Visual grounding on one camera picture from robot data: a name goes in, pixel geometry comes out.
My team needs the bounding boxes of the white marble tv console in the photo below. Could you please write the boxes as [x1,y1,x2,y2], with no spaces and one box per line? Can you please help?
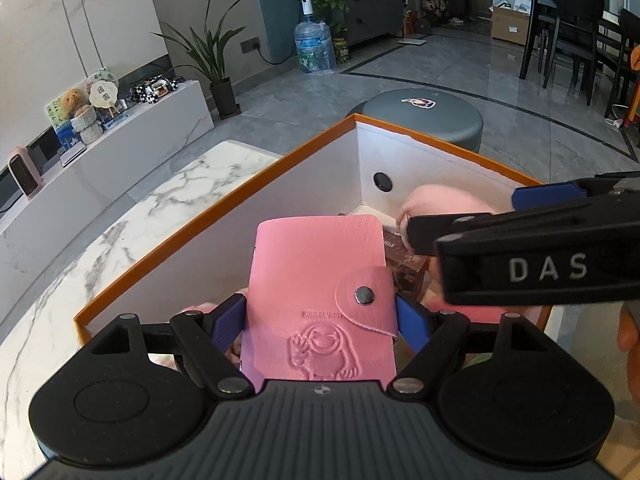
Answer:
[0,80,215,332]

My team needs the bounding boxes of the round paper fan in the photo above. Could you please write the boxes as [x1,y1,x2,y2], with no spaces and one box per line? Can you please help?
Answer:
[85,70,121,111]

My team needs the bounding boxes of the brown cardboard carton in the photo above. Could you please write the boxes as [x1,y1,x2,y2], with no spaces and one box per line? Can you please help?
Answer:
[490,3,531,44]

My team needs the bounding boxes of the white space heater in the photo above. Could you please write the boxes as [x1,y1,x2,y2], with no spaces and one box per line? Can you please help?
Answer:
[7,145,40,200]

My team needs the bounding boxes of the brown teddy bear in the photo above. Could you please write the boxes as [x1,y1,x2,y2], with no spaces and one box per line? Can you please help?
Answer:
[59,88,85,120]

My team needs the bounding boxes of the grey drawer cabinet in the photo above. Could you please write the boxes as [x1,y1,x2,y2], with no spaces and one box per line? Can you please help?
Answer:
[334,0,407,47]

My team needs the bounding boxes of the black dining chair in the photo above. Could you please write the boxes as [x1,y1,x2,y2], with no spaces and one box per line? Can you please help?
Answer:
[596,7,640,112]
[519,0,607,107]

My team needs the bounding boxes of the person's right hand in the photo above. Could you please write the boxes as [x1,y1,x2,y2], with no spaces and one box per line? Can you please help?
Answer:
[616,305,640,404]

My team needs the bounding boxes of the grey wrapped bundle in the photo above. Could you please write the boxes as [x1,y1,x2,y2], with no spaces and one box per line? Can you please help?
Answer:
[71,105,105,146]

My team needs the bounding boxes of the long-leaf potted plant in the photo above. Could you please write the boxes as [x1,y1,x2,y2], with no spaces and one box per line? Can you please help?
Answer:
[152,0,246,120]

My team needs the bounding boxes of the pink round plush toy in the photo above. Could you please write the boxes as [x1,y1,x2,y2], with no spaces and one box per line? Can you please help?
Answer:
[397,184,516,261]

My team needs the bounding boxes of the black white block model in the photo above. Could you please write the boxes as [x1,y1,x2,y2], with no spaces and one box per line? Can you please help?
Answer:
[129,74,184,105]

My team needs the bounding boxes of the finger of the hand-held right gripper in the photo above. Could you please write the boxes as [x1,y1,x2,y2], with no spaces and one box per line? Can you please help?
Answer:
[406,212,496,257]
[511,172,640,211]

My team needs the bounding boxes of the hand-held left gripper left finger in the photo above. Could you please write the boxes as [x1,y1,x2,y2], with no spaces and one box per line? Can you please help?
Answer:
[87,294,254,401]

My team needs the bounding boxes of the orange cardboard box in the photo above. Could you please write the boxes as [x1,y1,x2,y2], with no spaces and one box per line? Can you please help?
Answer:
[74,114,554,361]

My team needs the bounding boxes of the blue water bottle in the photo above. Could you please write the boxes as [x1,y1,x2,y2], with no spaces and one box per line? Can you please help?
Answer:
[293,0,335,75]

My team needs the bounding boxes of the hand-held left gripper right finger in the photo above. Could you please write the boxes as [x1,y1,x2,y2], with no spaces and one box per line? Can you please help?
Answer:
[391,294,549,397]

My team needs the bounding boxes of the brown patterned packet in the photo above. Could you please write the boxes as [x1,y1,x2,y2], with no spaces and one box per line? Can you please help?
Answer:
[382,229,432,293]

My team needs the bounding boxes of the silver laptop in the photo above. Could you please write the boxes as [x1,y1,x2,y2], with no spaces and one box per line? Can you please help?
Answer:
[59,142,87,167]

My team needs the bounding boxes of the grey round ottoman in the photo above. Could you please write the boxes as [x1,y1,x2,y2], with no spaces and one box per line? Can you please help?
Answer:
[345,88,485,154]

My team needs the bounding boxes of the pink card wallet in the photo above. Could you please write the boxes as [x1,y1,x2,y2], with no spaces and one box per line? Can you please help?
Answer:
[240,214,402,384]

